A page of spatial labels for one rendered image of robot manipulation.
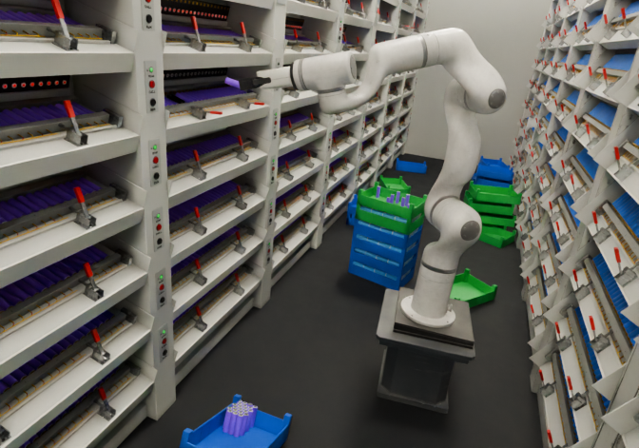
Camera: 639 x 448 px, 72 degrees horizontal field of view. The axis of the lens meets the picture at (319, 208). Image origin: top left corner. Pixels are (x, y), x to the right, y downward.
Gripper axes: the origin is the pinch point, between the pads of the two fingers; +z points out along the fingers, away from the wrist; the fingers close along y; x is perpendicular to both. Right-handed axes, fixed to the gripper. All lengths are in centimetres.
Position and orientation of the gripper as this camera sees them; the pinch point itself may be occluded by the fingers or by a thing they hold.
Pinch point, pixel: (247, 84)
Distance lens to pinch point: 133.5
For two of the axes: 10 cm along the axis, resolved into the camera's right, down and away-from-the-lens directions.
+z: -9.3, 0.4, 3.6
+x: 1.5, 9.5, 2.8
